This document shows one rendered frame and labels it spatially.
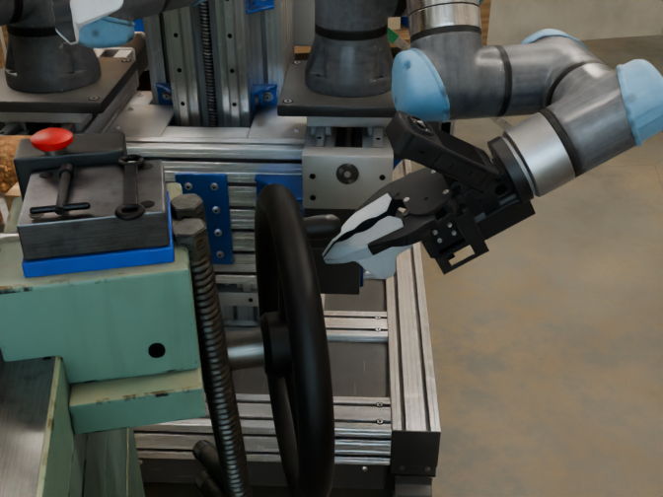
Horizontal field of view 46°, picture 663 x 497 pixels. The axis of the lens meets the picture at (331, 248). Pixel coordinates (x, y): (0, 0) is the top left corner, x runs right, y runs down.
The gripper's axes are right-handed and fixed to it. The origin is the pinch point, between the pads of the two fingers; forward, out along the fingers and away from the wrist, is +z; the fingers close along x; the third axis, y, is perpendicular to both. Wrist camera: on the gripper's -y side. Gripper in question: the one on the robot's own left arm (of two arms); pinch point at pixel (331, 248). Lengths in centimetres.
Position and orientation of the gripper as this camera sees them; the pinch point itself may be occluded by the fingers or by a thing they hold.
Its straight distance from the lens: 79.2
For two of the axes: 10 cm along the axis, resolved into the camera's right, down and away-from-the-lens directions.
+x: -1.9, -5.7, 8.0
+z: -8.7, 4.7, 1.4
